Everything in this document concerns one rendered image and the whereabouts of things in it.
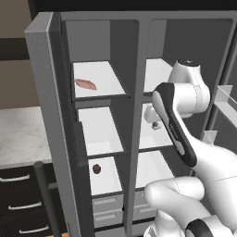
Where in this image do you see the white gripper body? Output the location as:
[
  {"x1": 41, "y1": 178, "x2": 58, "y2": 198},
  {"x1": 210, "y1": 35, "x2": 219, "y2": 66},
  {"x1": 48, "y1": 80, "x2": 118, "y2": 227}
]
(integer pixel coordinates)
[{"x1": 143, "y1": 104, "x2": 162, "y2": 124}]

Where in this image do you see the white fridge shelf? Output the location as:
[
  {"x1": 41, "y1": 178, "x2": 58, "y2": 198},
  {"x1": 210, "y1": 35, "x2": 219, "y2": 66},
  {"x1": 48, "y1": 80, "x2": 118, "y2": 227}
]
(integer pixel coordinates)
[
  {"x1": 143, "y1": 57, "x2": 174, "y2": 94},
  {"x1": 135, "y1": 150, "x2": 176, "y2": 190},
  {"x1": 138, "y1": 103, "x2": 176, "y2": 151}
]

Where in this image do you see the grey fridge freezer cabinet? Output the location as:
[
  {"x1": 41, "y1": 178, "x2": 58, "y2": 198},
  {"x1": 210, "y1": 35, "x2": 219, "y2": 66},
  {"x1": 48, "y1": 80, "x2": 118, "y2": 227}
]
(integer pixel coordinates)
[{"x1": 59, "y1": 10, "x2": 237, "y2": 237}]

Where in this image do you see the white freezer shelf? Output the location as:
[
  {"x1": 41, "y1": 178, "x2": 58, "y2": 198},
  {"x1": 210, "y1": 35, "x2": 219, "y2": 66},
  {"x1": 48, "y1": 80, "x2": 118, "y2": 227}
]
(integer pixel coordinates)
[
  {"x1": 88, "y1": 156, "x2": 124, "y2": 197},
  {"x1": 71, "y1": 60, "x2": 127, "y2": 100},
  {"x1": 77, "y1": 106, "x2": 129, "y2": 157}
]

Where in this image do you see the pink frozen steak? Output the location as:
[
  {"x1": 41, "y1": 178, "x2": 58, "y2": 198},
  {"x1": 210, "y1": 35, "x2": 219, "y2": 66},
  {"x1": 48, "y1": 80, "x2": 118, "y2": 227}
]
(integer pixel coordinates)
[{"x1": 74, "y1": 78, "x2": 98, "y2": 92}]

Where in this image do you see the grey fridge drawer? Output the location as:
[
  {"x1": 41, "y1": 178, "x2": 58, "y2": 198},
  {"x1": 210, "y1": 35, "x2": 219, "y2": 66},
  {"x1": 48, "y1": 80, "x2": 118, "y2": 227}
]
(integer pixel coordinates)
[
  {"x1": 132, "y1": 203, "x2": 159, "y2": 222},
  {"x1": 132, "y1": 190, "x2": 149, "y2": 207}
]

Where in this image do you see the grey freezer drawer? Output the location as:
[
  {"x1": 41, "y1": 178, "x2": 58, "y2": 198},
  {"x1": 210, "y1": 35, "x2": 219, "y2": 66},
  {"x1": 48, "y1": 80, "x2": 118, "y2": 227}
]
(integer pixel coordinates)
[
  {"x1": 92, "y1": 193, "x2": 125, "y2": 214},
  {"x1": 93, "y1": 208, "x2": 125, "y2": 230}
]

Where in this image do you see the grey fridge door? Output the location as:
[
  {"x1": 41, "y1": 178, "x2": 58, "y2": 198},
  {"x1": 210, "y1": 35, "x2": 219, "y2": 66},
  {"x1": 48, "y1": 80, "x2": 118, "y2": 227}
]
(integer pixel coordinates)
[{"x1": 200, "y1": 18, "x2": 237, "y2": 156}]

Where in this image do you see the grey freezer door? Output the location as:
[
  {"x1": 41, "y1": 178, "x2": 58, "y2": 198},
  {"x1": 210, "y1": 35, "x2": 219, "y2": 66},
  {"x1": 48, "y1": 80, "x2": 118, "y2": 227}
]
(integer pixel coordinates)
[{"x1": 24, "y1": 11, "x2": 95, "y2": 237}]

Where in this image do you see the clear small door bin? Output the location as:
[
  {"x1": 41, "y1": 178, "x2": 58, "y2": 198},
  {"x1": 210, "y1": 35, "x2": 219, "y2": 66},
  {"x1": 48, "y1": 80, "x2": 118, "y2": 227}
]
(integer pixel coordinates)
[{"x1": 201, "y1": 130, "x2": 218, "y2": 145}]

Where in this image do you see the dark round food item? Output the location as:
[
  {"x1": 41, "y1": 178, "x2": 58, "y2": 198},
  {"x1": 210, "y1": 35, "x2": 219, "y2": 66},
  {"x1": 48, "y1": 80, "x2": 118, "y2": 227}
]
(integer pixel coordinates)
[{"x1": 92, "y1": 164, "x2": 103, "y2": 175}]

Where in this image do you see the clear large door bin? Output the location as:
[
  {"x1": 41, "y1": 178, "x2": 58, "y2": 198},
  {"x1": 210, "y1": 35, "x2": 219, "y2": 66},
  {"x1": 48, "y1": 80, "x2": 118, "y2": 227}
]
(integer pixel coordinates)
[{"x1": 214, "y1": 85, "x2": 237, "y2": 122}]

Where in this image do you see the black overhead cabinet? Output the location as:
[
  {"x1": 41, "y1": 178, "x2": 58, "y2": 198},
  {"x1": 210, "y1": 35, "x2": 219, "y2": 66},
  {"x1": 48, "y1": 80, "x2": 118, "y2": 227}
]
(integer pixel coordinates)
[{"x1": 27, "y1": 0, "x2": 237, "y2": 14}]

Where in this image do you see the black drawer front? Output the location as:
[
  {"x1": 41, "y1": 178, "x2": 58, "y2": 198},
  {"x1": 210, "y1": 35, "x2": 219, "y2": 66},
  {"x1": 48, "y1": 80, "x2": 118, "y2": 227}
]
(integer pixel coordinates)
[
  {"x1": 0, "y1": 215, "x2": 61, "y2": 237},
  {"x1": 0, "y1": 191, "x2": 52, "y2": 219},
  {"x1": 0, "y1": 166, "x2": 44, "y2": 194}
]

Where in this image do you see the dark freezer door handle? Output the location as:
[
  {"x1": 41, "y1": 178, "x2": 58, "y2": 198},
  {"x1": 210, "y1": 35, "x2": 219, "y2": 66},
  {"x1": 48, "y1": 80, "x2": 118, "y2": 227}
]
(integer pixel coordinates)
[{"x1": 32, "y1": 160, "x2": 63, "y2": 237}]

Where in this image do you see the silver drawer handle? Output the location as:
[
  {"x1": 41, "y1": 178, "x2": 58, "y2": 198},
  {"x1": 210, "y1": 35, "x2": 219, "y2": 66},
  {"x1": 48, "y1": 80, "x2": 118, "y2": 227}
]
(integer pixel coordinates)
[
  {"x1": 0, "y1": 173, "x2": 31, "y2": 183},
  {"x1": 7, "y1": 201, "x2": 43, "y2": 211},
  {"x1": 19, "y1": 225, "x2": 50, "y2": 235}
]

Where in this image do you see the black wall shelf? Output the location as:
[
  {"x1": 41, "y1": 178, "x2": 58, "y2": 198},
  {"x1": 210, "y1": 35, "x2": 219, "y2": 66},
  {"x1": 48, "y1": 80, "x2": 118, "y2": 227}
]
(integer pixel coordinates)
[{"x1": 0, "y1": 38, "x2": 32, "y2": 61}]

